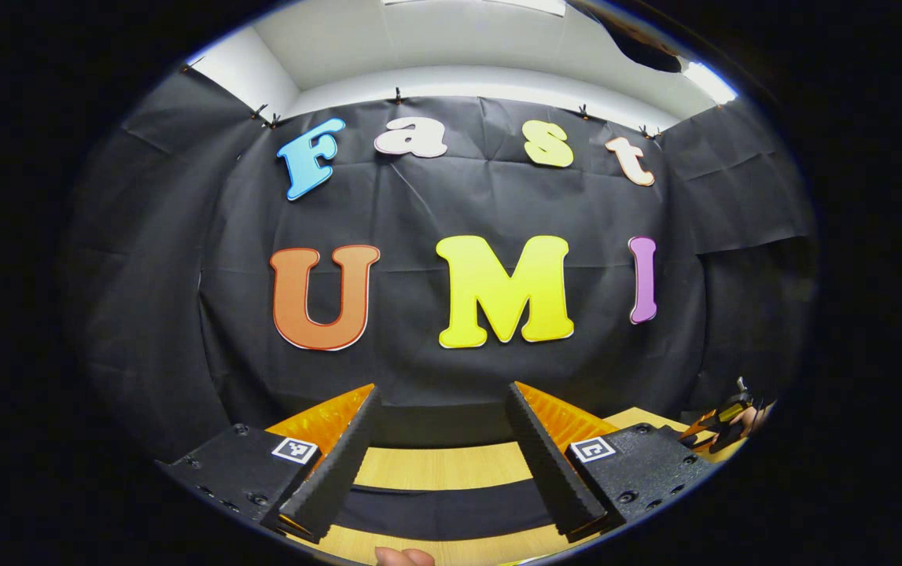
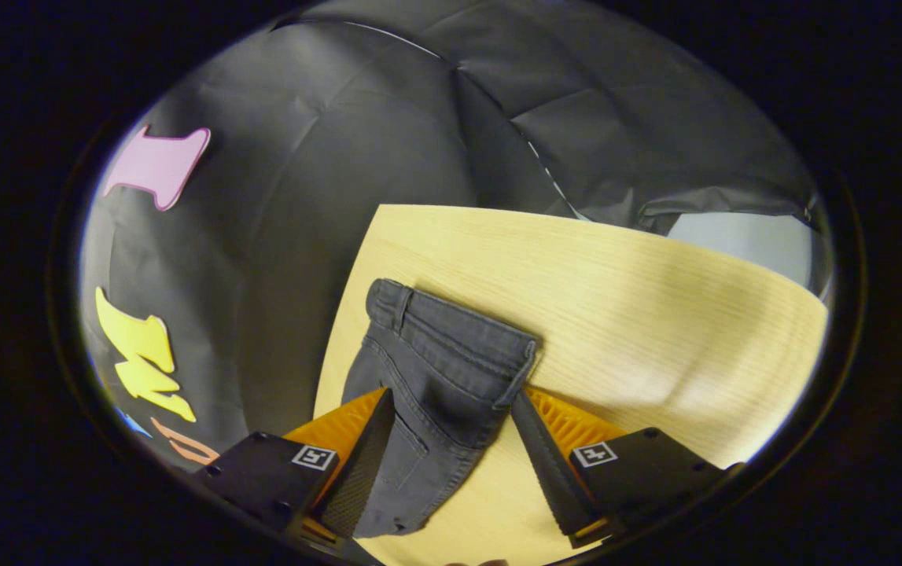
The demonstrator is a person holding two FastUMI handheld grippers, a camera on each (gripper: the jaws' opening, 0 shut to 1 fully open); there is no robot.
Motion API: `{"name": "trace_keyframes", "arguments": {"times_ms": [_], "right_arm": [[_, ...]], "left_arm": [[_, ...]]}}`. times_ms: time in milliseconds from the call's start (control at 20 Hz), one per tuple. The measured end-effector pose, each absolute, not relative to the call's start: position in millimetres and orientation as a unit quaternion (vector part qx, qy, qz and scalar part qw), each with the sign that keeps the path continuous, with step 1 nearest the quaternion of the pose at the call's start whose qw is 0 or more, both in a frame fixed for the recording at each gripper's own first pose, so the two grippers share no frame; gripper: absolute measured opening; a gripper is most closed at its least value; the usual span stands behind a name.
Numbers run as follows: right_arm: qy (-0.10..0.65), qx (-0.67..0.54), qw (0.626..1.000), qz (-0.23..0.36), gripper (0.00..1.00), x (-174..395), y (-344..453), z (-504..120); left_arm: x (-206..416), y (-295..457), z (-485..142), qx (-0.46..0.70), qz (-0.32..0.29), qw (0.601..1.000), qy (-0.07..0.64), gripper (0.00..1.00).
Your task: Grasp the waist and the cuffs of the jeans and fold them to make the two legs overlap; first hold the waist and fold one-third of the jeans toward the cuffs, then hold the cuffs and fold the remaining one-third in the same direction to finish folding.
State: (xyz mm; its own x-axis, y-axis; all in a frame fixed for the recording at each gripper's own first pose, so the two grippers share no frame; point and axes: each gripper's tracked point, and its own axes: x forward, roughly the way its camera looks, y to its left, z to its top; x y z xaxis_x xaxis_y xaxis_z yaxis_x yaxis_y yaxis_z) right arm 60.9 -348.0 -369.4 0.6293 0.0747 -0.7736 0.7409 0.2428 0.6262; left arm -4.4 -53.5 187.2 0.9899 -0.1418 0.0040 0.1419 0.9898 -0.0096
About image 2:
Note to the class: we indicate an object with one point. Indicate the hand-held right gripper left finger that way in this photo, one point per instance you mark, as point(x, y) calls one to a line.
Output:
point(364, 464)

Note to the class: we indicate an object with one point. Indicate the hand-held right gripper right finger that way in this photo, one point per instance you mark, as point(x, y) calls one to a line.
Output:
point(549, 464)

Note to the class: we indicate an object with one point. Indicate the dark grey jeans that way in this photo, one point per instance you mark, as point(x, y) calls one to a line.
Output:
point(443, 369)

